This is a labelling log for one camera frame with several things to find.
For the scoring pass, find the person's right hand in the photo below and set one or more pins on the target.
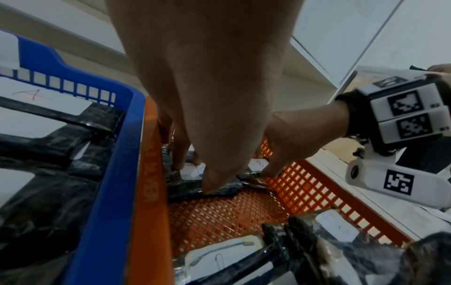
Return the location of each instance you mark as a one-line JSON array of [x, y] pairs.
[[303, 133]]

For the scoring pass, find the blue plastic basket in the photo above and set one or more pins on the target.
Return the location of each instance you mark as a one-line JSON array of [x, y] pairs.
[[116, 167]]

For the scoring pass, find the person's left hand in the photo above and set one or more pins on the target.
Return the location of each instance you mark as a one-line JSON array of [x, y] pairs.
[[211, 69]]

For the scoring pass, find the white desk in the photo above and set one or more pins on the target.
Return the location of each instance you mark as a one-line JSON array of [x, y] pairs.
[[70, 27]]

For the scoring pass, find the orange plastic basket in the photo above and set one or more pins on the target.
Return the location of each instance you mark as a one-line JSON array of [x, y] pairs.
[[229, 217]]

